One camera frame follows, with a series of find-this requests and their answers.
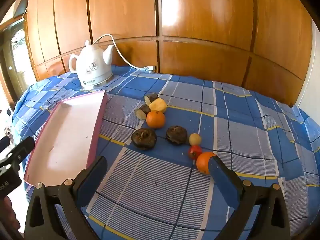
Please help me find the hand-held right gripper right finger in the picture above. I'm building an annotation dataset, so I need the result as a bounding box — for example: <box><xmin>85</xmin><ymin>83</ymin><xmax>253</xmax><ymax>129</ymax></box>
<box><xmin>208</xmin><ymin>156</ymin><xmax>292</xmax><ymax>240</ymax></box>

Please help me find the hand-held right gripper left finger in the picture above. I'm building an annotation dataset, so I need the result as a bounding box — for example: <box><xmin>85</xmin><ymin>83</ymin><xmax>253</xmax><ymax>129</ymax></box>
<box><xmin>24</xmin><ymin>156</ymin><xmax>110</xmax><ymax>240</ymax></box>

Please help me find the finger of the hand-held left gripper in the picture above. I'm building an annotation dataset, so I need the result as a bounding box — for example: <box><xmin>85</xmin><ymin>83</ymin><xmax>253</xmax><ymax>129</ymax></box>
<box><xmin>0</xmin><ymin>136</ymin><xmax>35</xmax><ymax>175</ymax></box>
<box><xmin>0</xmin><ymin>136</ymin><xmax>11</xmax><ymax>153</ymax></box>

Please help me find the orange mandarin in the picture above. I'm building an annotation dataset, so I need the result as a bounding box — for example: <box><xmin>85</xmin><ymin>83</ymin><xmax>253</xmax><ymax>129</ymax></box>
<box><xmin>196</xmin><ymin>151</ymin><xmax>217</xmax><ymax>175</ymax></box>
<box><xmin>146</xmin><ymin>110</ymin><xmax>166</xmax><ymax>129</ymax></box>

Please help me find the red cherry tomato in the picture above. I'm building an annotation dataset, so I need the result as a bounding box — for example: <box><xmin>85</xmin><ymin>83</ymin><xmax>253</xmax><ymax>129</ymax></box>
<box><xmin>188</xmin><ymin>145</ymin><xmax>202</xmax><ymax>160</ymax></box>

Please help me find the pink cardboard tray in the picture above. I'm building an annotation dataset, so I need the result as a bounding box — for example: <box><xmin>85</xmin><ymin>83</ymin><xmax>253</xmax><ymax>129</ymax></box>
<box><xmin>24</xmin><ymin>91</ymin><xmax>108</xmax><ymax>187</ymax></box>

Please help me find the small yellow longan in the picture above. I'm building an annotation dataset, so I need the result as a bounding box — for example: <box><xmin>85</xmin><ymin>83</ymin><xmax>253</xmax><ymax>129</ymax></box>
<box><xmin>189</xmin><ymin>133</ymin><xmax>202</xmax><ymax>146</ymax></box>

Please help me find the dark water chestnut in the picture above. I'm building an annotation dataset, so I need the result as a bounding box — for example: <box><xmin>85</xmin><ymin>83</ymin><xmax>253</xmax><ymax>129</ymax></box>
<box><xmin>131</xmin><ymin>128</ymin><xmax>157</xmax><ymax>150</ymax></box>
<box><xmin>166</xmin><ymin>126</ymin><xmax>188</xmax><ymax>145</ymax></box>

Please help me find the yellow pineapple chunk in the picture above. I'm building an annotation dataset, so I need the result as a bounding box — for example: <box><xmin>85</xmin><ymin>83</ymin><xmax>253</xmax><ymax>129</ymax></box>
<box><xmin>149</xmin><ymin>98</ymin><xmax>167</xmax><ymax>113</ymax></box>

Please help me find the person's left hand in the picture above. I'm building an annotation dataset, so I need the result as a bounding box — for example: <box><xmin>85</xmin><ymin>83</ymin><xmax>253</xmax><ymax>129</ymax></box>
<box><xmin>0</xmin><ymin>196</ymin><xmax>20</xmax><ymax>234</ymax></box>

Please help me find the blue plaid tablecloth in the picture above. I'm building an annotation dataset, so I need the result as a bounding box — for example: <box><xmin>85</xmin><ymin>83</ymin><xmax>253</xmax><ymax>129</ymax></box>
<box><xmin>14</xmin><ymin>65</ymin><xmax>320</xmax><ymax>240</ymax></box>

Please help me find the wooden framed door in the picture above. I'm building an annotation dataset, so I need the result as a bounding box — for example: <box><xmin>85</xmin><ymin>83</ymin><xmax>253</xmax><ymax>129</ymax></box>
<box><xmin>0</xmin><ymin>15</ymin><xmax>30</xmax><ymax>105</ymax></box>

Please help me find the white electric kettle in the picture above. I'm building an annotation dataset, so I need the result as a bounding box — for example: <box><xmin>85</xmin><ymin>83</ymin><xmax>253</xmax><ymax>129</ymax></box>
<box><xmin>69</xmin><ymin>40</ymin><xmax>113</xmax><ymax>90</ymax></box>

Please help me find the white power cable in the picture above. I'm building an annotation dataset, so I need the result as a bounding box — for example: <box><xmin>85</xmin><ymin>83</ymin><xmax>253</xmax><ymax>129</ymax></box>
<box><xmin>92</xmin><ymin>34</ymin><xmax>150</xmax><ymax>71</ymax></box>

